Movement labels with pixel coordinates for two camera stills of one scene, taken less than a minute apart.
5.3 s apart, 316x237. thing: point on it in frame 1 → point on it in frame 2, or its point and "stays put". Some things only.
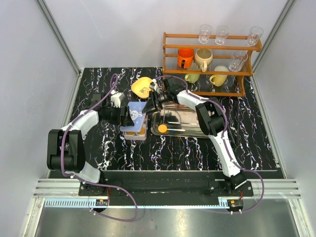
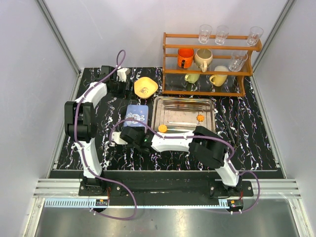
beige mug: x=203 y=58 stays put
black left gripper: x=126 y=120 → x=124 y=94
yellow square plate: x=140 y=87 stays put
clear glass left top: x=205 y=31 stays put
